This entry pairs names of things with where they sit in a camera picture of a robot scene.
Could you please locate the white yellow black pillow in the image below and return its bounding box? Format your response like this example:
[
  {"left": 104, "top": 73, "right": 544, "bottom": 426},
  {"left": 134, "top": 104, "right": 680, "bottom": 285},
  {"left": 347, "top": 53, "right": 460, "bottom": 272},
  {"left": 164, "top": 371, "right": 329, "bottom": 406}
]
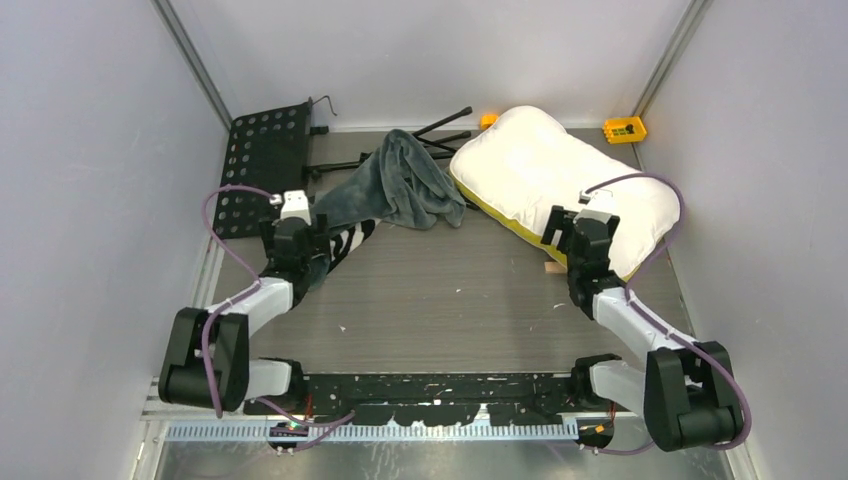
[{"left": 449, "top": 106, "right": 680, "bottom": 279}]

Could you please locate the grey fluffy pillowcase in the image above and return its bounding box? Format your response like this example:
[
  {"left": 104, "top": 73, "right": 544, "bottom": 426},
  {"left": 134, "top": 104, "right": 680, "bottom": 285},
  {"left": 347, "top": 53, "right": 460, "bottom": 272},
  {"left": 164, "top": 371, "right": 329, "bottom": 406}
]
[{"left": 293, "top": 129, "right": 466, "bottom": 305}]

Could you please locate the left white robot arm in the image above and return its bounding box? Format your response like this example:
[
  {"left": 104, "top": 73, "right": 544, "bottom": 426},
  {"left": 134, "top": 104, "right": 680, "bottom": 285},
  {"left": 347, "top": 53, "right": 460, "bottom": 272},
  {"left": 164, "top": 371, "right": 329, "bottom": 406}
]
[{"left": 158, "top": 188, "right": 329, "bottom": 417}]

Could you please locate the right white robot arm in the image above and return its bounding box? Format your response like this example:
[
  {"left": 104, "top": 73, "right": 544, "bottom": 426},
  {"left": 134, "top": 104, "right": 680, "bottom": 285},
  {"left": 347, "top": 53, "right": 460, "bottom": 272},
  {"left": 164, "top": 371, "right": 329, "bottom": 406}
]
[{"left": 541, "top": 196, "right": 750, "bottom": 452}]

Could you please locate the peach wooden block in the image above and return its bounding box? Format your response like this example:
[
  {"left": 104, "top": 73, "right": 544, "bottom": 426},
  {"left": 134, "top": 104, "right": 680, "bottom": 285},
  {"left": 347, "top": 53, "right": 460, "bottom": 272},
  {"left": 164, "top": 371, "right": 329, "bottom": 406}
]
[{"left": 544, "top": 261, "right": 567, "bottom": 274}]

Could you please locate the black perforated music stand tray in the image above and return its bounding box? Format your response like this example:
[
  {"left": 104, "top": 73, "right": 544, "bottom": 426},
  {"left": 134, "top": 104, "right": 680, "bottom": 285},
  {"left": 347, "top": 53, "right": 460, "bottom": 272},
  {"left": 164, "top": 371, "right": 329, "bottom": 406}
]
[{"left": 213, "top": 99, "right": 326, "bottom": 240}]

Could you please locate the yellow toy block with knob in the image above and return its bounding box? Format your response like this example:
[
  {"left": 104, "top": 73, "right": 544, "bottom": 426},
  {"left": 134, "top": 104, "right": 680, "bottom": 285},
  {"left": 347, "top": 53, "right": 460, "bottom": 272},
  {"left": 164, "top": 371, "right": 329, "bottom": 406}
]
[{"left": 602, "top": 116, "right": 648, "bottom": 145}]

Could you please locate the orange toy brick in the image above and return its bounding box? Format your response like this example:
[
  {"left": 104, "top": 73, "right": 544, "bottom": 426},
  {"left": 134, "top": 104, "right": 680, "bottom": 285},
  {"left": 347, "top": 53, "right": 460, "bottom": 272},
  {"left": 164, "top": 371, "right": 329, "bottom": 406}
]
[{"left": 479, "top": 114, "right": 499, "bottom": 131}]

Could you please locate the black folding tripod stand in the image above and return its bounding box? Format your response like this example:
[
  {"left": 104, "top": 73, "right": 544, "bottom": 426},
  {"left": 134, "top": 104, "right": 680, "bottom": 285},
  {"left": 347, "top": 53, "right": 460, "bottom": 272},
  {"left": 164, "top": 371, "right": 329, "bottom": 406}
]
[{"left": 314, "top": 106, "right": 473, "bottom": 222}]

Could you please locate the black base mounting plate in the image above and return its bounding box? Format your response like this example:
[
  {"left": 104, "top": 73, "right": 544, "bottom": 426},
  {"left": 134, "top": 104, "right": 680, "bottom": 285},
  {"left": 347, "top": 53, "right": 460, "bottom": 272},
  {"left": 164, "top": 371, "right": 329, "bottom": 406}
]
[{"left": 243, "top": 370, "right": 639, "bottom": 428}]

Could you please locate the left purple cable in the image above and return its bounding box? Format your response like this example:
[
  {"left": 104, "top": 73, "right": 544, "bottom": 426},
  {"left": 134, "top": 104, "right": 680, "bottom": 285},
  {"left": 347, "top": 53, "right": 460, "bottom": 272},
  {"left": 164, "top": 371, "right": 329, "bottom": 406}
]
[{"left": 200, "top": 184, "right": 356, "bottom": 455}]

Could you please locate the aluminium rail with ruler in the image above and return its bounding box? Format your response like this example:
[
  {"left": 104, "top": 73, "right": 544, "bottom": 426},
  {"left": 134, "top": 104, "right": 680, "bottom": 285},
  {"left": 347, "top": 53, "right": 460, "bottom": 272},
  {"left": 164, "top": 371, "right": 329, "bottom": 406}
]
[{"left": 135, "top": 370, "right": 747, "bottom": 444}]

